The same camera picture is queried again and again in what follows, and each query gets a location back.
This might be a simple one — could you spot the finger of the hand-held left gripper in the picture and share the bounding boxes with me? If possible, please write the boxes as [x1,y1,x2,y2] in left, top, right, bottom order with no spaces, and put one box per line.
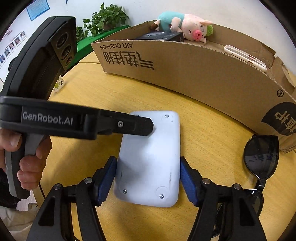
[97,110,154,137]

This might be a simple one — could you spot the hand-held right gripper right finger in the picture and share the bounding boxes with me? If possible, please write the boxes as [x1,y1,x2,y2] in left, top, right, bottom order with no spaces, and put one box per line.
[180,156,266,241]

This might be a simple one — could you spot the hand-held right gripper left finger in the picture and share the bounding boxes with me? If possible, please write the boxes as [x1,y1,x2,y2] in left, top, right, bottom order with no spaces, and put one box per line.
[26,156,118,241]

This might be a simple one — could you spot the white rounded plastic device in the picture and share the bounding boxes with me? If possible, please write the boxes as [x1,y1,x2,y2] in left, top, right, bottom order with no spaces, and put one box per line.
[114,110,181,207]

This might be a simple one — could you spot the brown cardboard box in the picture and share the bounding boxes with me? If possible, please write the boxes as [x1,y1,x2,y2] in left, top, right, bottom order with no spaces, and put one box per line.
[90,21,296,153]

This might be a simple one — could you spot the dark grey product box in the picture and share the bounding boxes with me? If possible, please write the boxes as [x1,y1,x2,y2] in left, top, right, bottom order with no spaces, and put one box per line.
[134,31,185,43]

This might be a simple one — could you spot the pink pig plush toy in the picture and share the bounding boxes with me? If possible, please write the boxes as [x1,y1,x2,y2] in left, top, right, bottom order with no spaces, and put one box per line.
[150,11,214,43]

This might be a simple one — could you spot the white phone case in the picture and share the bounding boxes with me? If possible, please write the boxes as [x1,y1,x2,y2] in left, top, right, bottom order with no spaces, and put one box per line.
[223,45,267,73]

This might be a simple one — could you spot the person's left hand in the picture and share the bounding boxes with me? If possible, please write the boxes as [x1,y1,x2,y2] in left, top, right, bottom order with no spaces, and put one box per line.
[0,128,52,190]

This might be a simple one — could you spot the small white packet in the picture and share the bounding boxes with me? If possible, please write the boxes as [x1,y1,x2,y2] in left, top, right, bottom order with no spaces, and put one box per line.
[53,75,65,92]

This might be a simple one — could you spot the green covered table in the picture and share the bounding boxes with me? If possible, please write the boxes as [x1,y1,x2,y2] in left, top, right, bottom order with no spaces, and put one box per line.
[76,24,131,64]

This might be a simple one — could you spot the small green potted plant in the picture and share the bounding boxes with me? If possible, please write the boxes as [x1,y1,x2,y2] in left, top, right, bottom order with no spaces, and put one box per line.
[75,26,86,43]

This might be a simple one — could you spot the black sunglasses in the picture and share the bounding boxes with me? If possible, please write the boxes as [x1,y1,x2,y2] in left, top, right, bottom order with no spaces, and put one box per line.
[211,134,280,238]

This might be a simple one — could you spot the large green potted plant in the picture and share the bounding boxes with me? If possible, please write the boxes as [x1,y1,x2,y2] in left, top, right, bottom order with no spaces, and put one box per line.
[83,3,129,37]

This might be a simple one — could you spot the light trousers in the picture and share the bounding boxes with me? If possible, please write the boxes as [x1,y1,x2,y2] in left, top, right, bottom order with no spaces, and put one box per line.
[0,197,45,232]

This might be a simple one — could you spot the wall photo row poster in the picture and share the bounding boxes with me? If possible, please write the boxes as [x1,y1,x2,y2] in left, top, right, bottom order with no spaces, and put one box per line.
[0,30,27,70]

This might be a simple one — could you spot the blue wall poster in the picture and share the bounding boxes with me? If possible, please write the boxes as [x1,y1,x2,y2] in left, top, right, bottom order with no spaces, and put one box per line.
[26,0,50,22]

